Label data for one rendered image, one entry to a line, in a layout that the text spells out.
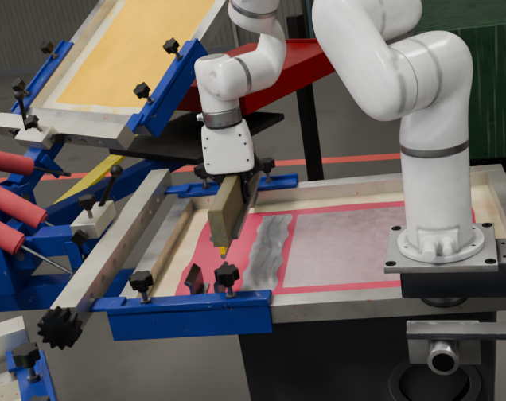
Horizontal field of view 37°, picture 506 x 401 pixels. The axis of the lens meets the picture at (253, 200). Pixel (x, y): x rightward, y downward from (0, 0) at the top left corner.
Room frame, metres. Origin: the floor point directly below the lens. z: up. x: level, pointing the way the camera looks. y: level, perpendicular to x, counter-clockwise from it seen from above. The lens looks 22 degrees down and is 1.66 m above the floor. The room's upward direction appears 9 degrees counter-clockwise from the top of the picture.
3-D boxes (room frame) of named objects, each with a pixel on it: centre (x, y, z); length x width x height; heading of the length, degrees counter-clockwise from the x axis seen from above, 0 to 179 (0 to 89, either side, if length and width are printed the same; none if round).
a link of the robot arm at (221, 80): (1.42, 0.02, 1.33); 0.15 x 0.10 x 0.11; 33
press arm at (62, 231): (1.53, 0.40, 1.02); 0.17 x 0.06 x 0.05; 78
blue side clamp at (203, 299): (1.19, 0.15, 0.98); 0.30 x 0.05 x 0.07; 78
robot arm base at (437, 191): (0.98, -0.26, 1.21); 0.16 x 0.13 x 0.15; 163
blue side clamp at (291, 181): (1.74, 0.03, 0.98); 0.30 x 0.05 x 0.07; 78
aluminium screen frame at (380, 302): (1.42, -0.15, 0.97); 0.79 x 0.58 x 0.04; 78
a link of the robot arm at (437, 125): (0.99, -0.26, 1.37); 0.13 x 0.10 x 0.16; 123
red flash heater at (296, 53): (2.69, -0.06, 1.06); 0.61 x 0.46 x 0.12; 138
